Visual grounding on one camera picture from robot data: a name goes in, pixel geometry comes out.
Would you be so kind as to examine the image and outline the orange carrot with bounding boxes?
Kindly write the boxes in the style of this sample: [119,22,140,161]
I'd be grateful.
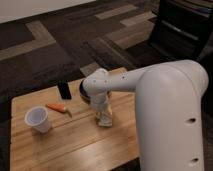
[47,103,72,116]

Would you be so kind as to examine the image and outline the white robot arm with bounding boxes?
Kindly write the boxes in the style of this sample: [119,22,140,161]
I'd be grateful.
[82,60,209,171]

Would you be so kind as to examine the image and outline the black phone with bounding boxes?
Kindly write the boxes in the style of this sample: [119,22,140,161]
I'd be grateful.
[58,83,71,100]

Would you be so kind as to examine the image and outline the dark blue bowl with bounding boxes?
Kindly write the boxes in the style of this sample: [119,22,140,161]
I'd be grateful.
[79,81,90,104]

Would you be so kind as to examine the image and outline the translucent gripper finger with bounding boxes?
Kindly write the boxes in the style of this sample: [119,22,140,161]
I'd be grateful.
[95,112,102,125]
[106,107,113,122]

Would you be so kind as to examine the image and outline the white plastic cup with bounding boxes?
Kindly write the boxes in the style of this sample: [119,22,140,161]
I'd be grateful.
[24,106,51,133]

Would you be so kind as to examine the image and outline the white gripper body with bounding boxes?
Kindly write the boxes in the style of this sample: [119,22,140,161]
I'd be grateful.
[90,93,109,113]

